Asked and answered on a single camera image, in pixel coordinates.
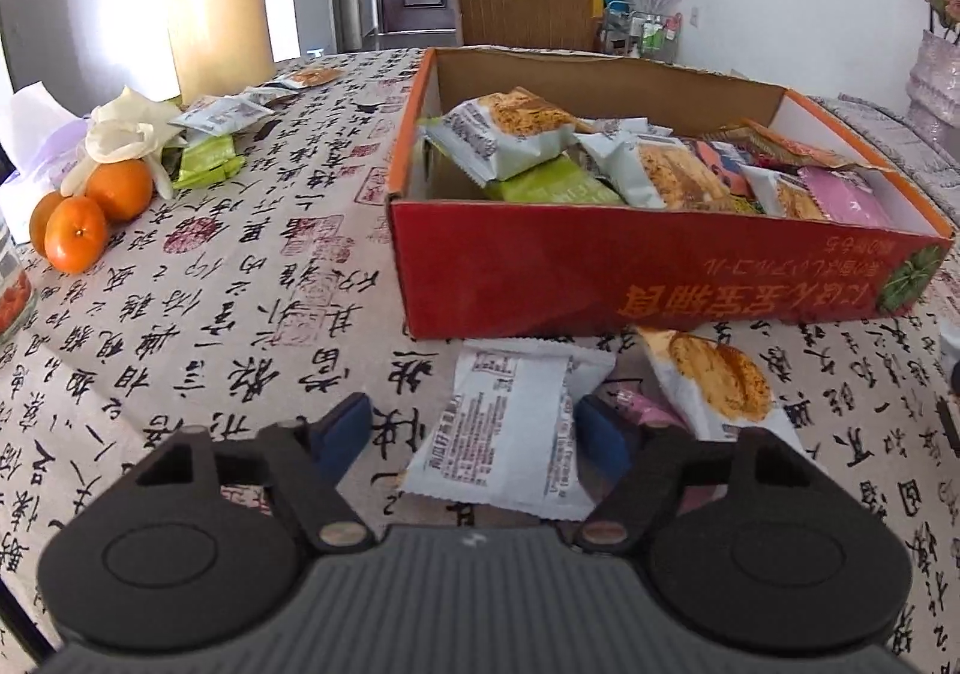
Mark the small white packet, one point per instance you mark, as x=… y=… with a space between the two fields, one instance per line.
x=221 y=113

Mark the grey lace table runner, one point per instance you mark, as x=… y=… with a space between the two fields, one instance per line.
x=892 y=126

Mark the orange long snack packet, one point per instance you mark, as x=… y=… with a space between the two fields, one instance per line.
x=787 y=147

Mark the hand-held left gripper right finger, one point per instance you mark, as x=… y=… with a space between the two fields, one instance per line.
x=604 y=430

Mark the small orange cracker packet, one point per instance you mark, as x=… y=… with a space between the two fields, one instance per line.
x=313 y=76

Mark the yellow thermos jug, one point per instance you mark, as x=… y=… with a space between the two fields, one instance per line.
x=217 y=6

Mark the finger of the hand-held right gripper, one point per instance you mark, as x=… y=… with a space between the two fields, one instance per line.
x=955 y=378

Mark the clear glass cup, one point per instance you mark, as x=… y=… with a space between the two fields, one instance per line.
x=11 y=284

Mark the small green packet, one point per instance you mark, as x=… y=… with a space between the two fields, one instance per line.
x=206 y=161

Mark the red cardboard box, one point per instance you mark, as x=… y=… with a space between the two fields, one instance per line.
x=562 y=269

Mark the white tissue and bag pile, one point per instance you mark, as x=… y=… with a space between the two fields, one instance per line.
x=124 y=130

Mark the orange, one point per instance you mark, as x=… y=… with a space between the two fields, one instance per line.
x=41 y=216
x=120 y=188
x=75 y=235

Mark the plain white snack packet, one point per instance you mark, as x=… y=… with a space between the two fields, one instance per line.
x=510 y=434

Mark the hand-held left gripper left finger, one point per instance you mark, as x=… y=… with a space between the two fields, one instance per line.
x=341 y=430

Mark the green white snack packet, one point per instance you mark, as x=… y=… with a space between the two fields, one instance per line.
x=555 y=186

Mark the red blue snack bag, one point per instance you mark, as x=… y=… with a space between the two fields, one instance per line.
x=720 y=156

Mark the pink mosaic vase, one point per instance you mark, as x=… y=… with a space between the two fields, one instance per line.
x=934 y=77

